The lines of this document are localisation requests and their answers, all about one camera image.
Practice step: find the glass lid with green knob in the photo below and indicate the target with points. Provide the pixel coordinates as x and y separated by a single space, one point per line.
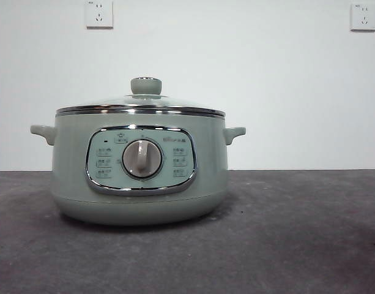
146 86

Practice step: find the pale green electric pot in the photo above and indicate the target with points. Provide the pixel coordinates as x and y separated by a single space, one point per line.
71 159

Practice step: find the white wall socket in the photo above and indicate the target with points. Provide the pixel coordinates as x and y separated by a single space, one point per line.
99 15
363 17

